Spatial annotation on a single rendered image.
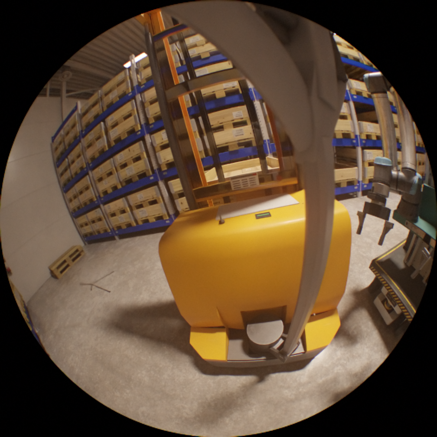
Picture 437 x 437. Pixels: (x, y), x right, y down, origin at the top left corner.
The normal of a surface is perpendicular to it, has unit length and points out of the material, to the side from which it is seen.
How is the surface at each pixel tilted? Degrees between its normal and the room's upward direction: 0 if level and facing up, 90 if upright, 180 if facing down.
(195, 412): 0
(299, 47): 90
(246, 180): 90
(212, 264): 74
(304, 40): 90
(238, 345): 0
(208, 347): 22
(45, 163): 90
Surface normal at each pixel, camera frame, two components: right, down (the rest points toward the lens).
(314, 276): -0.15, 0.44
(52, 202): 0.96, -0.18
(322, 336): -0.27, -0.66
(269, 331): -0.25, -0.89
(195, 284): -0.18, 0.16
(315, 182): -0.78, 0.43
